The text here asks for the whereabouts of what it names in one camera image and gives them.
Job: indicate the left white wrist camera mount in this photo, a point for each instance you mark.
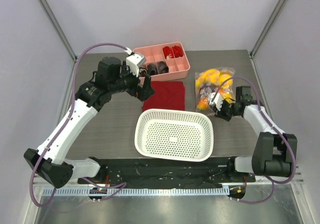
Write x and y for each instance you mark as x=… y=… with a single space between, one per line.
x=134 y=61

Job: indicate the yellow lemon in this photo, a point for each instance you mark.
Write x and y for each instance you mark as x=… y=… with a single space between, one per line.
x=211 y=75

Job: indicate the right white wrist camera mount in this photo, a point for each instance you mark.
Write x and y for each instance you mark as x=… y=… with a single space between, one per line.
x=215 y=101

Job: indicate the right aluminium frame post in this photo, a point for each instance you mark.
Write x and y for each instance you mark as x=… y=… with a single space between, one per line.
x=267 y=27

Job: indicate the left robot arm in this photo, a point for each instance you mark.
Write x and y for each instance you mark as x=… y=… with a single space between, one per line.
x=112 y=76

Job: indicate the dark brown rolled item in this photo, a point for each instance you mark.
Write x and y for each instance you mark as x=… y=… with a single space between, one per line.
x=162 y=67

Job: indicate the left aluminium frame post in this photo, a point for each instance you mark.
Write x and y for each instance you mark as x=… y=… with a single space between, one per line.
x=53 y=20

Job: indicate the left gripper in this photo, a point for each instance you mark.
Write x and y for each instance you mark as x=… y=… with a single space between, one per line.
x=143 y=93

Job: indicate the clear zip top bag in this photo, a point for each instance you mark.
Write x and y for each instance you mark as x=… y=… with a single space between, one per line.
x=228 y=99

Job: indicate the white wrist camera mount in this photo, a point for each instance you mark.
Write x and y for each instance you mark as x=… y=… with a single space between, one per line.
x=134 y=61
x=215 y=101

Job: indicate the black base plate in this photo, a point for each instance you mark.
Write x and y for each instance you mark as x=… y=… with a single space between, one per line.
x=164 y=174

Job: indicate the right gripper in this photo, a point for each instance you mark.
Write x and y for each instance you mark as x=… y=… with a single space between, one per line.
x=225 y=112

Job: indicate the yellow banana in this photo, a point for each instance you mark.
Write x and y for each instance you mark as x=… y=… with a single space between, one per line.
x=225 y=80

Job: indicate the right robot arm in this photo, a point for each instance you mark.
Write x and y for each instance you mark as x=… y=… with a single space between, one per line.
x=275 y=150

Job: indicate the dark red apple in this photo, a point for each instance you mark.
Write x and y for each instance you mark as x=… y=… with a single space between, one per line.
x=207 y=89

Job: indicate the white perforated plastic basket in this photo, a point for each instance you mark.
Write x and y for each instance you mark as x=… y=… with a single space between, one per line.
x=174 y=135

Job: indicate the pink divided organizer box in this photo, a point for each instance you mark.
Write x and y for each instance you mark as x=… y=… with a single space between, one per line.
x=178 y=67

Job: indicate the folded red cloth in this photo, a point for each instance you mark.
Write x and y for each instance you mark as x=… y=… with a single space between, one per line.
x=168 y=95

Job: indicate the red item in organizer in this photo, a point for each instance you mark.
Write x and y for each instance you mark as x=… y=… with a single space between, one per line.
x=177 y=51
x=167 y=52

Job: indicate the aluminium frame post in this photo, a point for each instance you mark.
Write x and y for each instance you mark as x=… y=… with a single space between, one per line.
x=267 y=27
x=53 y=20

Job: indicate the orange fruit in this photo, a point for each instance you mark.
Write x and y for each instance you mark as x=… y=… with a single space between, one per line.
x=203 y=104

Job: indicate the black white patterned item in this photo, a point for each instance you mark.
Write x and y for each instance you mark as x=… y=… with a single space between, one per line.
x=143 y=71

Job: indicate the white slotted cable duct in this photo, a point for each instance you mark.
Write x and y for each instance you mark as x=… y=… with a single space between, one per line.
x=91 y=192

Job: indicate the dark grey rolled item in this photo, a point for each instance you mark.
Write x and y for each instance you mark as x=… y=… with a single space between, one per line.
x=152 y=69

